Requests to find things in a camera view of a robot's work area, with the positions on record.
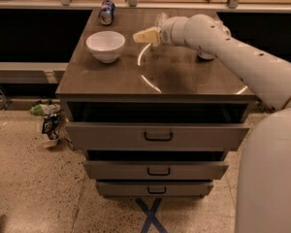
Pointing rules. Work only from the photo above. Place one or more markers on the blue pepsi can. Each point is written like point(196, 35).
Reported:
point(106, 12)

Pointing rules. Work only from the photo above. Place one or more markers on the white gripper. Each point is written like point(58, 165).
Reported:
point(165, 29)

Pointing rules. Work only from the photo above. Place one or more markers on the grey drawer cabinet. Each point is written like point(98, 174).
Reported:
point(151, 85)

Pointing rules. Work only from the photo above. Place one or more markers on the white bowl on floor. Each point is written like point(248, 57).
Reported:
point(49, 143)

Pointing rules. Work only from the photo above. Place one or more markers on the clear plastic water bottle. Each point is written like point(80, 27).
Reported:
point(160, 18)

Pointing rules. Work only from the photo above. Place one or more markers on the black snack bag on floor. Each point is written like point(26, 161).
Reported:
point(50, 123)

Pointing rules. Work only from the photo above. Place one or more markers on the middle grey drawer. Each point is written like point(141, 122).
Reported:
point(155, 170)

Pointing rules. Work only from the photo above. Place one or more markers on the white ceramic bowl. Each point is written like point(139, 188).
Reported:
point(106, 46)

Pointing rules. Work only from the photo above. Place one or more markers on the top grey drawer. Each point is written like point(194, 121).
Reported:
point(156, 136)

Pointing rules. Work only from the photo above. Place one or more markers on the grey drawer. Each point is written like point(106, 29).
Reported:
point(156, 136)
point(156, 188)
point(155, 170)

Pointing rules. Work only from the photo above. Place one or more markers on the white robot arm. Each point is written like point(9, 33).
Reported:
point(264, 181)

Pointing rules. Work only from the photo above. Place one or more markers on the green snack bag on floor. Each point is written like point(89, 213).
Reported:
point(44, 109)

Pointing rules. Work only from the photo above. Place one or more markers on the bottom grey drawer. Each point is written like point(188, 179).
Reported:
point(156, 188)

